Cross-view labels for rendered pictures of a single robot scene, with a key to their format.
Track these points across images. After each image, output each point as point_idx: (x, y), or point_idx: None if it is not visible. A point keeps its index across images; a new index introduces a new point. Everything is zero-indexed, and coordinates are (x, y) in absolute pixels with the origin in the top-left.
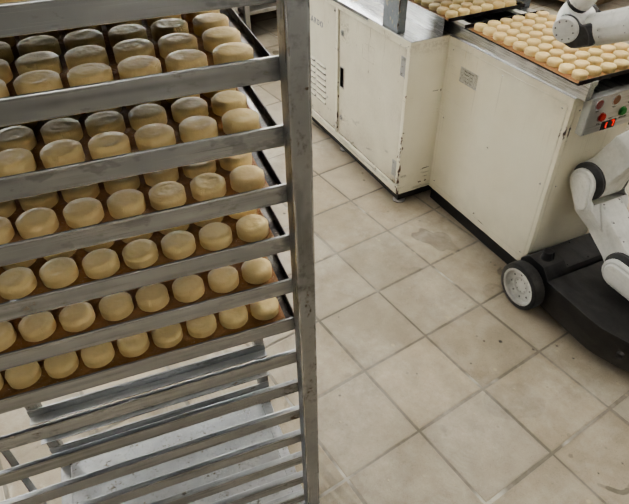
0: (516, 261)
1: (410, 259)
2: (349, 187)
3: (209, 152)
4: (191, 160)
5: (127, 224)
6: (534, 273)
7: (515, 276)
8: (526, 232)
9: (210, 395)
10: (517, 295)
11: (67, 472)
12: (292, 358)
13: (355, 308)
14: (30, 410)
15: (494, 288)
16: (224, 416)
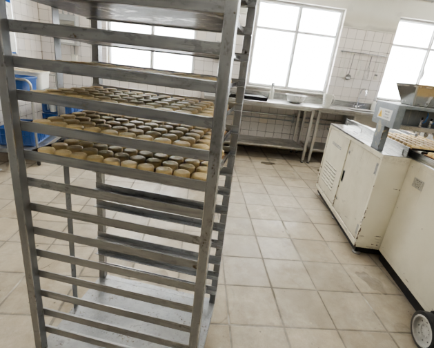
0: (425, 311)
1: (348, 284)
2: (327, 235)
3: (183, 45)
4: (173, 47)
5: (136, 74)
6: None
7: (422, 322)
8: None
9: (190, 291)
10: (421, 338)
11: (99, 280)
12: (201, 215)
13: (297, 292)
14: (99, 231)
15: (404, 328)
16: (185, 297)
